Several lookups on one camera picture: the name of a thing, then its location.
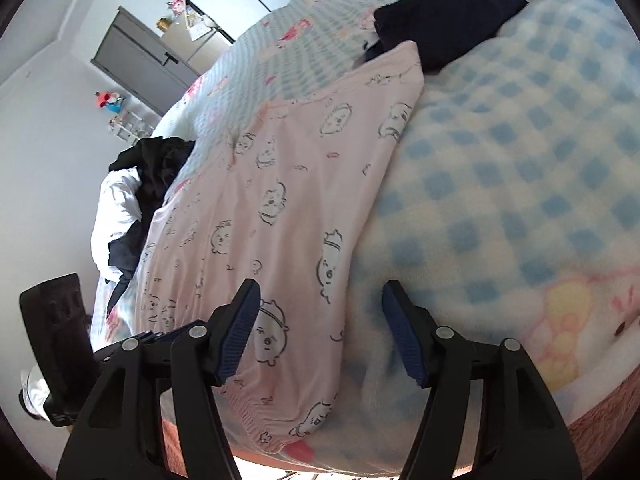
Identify blue checked printed blanket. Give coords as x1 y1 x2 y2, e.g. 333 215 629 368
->
90 0 640 478

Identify grey door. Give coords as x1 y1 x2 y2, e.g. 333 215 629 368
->
90 6 201 117

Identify folded dark navy garment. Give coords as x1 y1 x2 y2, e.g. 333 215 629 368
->
362 0 530 72

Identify crumpled navy garment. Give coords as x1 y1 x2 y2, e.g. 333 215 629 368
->
107 220 151 281

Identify small white rack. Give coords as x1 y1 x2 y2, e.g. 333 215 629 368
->
109 110 153 143

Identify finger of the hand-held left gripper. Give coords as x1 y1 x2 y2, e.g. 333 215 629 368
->
95 327 191 361

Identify white refrigerator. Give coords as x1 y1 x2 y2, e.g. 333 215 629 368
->
160 0 236 76

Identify crumpled black garment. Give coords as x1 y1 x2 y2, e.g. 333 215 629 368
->
107 136 196 211

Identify crumpled white garment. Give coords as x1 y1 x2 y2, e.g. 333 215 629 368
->
91 167 146 281

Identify red and blue plush toy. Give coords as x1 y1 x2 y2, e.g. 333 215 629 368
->
92 91 126 113

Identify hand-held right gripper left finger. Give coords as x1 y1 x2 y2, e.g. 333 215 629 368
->
56 278 262 480

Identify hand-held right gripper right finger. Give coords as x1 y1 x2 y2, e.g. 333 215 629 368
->
382 280 583 480

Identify pink printed pajama pants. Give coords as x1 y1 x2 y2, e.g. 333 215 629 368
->
132 40 426 456

